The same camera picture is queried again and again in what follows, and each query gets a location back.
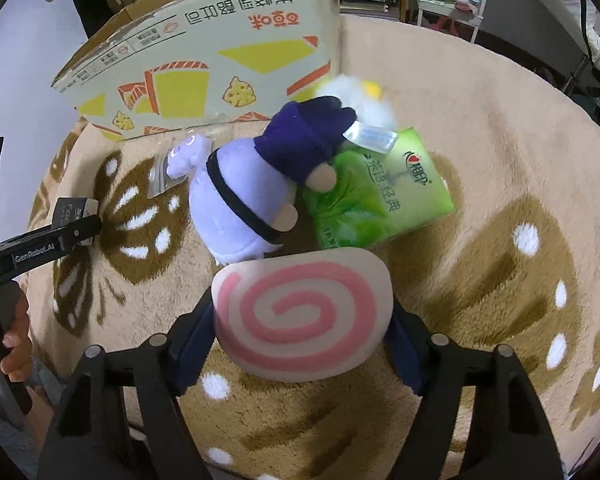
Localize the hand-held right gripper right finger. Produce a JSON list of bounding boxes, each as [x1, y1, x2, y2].
[[386, 304, 565, 480]]

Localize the printed cardboard box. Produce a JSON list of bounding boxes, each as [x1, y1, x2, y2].
[[50, 0, 343, 143]]

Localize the green tissue pack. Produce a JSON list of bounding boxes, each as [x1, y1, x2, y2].
[[302, 126, 456, 251]]

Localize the person's left hand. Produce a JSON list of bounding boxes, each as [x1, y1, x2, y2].
[[0, 294, 33, 378]]

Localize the purple plush doll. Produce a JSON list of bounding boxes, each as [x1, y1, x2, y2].
[[187, 95, 358, 266]]

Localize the person's grey pants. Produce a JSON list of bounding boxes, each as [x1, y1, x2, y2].
[[0, 360, 56, 480]]

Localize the pink swirl plush cushion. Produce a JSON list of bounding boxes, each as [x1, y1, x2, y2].
[[211, 246, 396, 380]]

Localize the white and yellow plush toy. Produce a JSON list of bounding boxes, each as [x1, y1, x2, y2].
[[315, 74, 401, 131]]

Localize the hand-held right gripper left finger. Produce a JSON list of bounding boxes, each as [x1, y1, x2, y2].
[[36, 287, 218, 480]]

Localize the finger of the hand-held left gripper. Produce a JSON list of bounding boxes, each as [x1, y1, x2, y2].
[[52, 197, 104, 251]]

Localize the clear plastic tag packet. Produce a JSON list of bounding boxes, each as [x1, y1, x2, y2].
[[344, 120, 400, 153]]

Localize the white metal shelf rack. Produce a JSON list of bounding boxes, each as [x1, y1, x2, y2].
[[400, 0, 496, 45]]

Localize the beige patterned fluffy blanket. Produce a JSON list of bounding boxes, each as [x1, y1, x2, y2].
[[17, 12, 600, 480]]

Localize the small purple plush in packaging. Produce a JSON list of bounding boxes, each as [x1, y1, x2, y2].
[[147, 130, 216, 198]]

